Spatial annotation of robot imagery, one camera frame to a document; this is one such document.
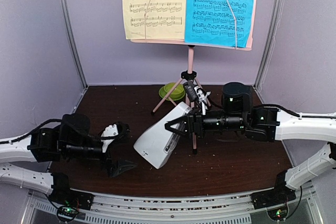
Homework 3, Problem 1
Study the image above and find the white metronome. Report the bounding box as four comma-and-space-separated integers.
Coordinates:
133, 102, 192, 169

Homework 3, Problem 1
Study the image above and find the pink music stand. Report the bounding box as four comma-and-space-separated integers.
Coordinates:
128, 0, 259, 155

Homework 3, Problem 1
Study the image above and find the blue sheet music page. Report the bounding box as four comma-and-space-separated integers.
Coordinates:
184, 0, 255, 48

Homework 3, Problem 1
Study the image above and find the yellow sheet music page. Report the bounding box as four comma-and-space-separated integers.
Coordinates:
122, 0, 186, 40

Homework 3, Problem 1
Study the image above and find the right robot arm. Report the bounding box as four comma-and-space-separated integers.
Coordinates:
165, 82, 335, 204

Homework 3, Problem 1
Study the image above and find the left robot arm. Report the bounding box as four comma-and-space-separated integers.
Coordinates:
1, 114, 137, 205

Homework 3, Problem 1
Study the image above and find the green plastic bowl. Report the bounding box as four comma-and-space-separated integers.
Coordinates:
163, 82, 185, 100

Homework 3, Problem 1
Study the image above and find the green plastic saucer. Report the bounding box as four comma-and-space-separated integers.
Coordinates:
159, 87, 186, 102

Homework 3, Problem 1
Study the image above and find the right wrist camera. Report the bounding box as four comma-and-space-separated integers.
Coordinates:
183, 81, 211, 115

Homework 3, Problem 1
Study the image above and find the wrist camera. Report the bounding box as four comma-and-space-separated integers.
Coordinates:
183, 81, 211, 115
99, 122, 130, 153

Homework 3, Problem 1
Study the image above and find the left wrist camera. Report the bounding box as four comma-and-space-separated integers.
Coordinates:
99, 122, 130, 153

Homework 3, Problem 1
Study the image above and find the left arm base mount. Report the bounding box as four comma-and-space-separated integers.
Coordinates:
45, 190, 94, 222

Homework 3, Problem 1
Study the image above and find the front aluminium rail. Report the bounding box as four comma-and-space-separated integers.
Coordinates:
22, 179, 323, 224

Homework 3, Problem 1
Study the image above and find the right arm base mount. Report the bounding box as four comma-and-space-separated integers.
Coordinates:
251, 190, 296, 222

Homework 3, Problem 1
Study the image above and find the right aluminium frame post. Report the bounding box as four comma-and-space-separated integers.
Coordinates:
254, 0, 284, 93

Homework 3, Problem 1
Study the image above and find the aluminium frame post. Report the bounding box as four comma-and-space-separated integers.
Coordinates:
60, 0, 88, 90
254, 0, 284, 93

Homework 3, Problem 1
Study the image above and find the left aluminium frame post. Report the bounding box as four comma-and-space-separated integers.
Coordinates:
60, 0, 88, 90

